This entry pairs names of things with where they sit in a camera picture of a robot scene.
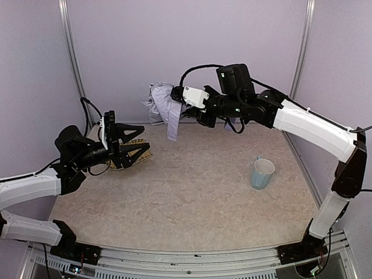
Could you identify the right aluminium corner post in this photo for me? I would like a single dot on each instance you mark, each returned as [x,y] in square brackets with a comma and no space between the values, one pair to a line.
[306,33]

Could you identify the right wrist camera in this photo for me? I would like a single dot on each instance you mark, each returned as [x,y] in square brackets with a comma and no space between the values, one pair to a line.
[190,96]

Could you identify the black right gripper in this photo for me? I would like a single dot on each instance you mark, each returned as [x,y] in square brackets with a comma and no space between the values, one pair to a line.
[207,108]

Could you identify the woven bamboo tray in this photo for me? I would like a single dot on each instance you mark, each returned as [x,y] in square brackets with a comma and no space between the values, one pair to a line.
[134,155]

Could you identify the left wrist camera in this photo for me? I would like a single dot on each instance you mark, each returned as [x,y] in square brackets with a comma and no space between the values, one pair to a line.
[107,125]

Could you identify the light blue mug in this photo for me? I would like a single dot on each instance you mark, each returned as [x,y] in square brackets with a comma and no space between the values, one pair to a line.
[263,170]

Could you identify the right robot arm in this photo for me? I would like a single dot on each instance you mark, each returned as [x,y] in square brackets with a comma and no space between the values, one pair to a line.
[274,109]

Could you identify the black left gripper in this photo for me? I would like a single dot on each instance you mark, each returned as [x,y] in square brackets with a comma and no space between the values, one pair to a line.
[115,158]

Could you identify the lavender folding umbrella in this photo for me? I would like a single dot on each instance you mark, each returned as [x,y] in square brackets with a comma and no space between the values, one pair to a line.
[163,109]

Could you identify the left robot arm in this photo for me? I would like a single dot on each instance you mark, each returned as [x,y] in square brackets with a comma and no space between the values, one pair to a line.
[64,176]

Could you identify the left aluminium corner post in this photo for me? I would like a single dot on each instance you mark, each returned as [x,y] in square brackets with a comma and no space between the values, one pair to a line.
[64,15]

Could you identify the aluminium corner post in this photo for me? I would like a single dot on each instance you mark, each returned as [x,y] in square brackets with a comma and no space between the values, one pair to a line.
[64,15]
[306,33]

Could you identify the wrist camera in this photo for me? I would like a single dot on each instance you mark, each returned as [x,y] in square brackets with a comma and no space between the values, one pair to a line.
[190,96]
[107,125]

